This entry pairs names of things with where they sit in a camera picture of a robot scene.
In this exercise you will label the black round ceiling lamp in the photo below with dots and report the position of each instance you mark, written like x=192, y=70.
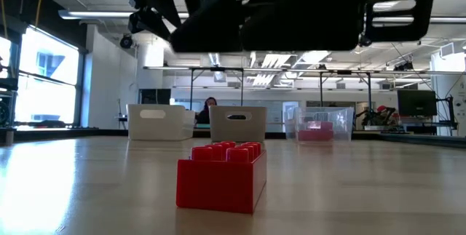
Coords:
x=126, y=41

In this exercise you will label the black metal gantry frame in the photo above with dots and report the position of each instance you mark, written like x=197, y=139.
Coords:
x=192, y=86
x=369, y=89

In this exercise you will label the person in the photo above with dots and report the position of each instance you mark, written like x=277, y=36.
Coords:
x=207, y=113

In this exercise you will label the black background robot arm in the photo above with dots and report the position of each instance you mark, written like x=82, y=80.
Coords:
x=386, y=112

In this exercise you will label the dark background screen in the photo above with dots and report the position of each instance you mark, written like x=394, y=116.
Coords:
x=154, y=96

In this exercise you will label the large bright window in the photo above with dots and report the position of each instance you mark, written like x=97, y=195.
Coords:
x=47, y=100

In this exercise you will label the black computer monitor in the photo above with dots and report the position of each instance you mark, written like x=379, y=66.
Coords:
x=416, y=103

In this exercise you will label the long ceiling tube light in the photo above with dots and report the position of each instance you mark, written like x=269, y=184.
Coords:
x=94, y=14
x=451, y=19

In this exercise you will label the clear plastic bin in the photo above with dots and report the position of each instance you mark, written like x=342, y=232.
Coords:
x=342, y=126

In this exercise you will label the black aluminium table frame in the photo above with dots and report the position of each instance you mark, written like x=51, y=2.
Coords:
x=73, y=135

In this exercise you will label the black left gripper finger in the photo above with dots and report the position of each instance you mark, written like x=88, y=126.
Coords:
x=149, y=22
x=172, y=9

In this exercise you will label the grey plastic bin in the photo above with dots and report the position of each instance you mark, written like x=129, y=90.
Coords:
x=218, y=129

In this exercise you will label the white plastic bin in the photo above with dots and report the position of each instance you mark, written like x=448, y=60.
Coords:
x=142, y=129

